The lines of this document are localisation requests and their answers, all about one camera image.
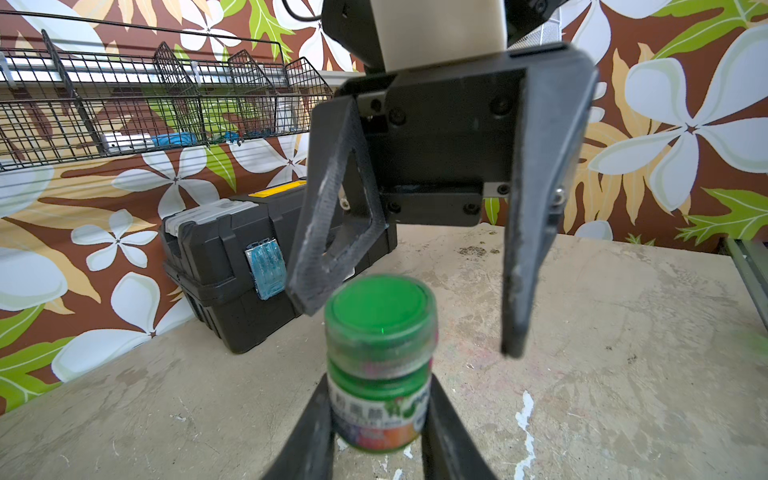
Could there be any black deli toolbox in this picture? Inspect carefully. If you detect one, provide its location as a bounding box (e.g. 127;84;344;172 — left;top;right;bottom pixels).
158;178;398;355

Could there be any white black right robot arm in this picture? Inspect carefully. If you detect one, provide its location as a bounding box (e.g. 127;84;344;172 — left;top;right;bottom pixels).
286;1;598;358

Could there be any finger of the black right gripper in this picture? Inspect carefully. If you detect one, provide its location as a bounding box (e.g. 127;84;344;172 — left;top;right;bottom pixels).
285;96;388;315
501;47;597;359

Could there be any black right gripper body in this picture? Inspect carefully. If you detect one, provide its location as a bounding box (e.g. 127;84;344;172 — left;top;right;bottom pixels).
335;43;577;228

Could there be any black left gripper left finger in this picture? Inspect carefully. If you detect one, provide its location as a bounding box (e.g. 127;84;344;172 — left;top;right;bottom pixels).
262;374;334;480

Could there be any black wire wall basket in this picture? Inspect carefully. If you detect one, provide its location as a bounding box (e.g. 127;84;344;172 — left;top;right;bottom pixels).
1;1;332;172

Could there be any green paint jar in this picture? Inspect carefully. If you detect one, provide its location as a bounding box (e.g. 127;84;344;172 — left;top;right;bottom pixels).
327;362;432;453

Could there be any green paint jar lid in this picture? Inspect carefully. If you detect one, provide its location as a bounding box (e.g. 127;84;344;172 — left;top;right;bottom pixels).
324;274;439;380

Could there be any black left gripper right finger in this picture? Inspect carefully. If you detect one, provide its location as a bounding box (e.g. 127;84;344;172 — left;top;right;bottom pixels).
421;374;496;480

